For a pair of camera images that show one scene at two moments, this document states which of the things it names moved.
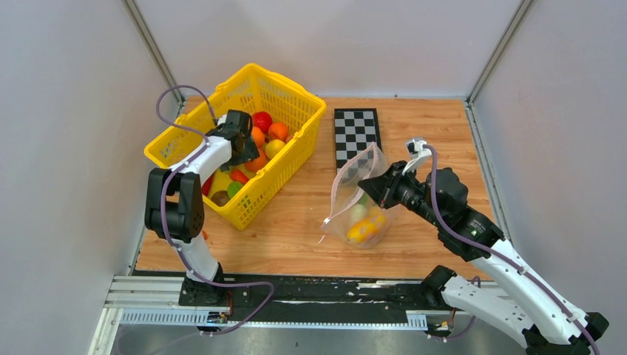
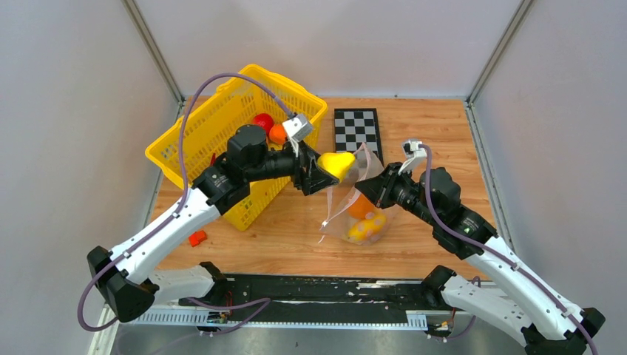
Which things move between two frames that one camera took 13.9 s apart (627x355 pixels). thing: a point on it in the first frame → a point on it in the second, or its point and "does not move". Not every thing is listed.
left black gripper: (251, 153) → (314, 180)
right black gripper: (382, 188) does not move
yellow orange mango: (365, 228) does not move
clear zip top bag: (355, 218) does not move
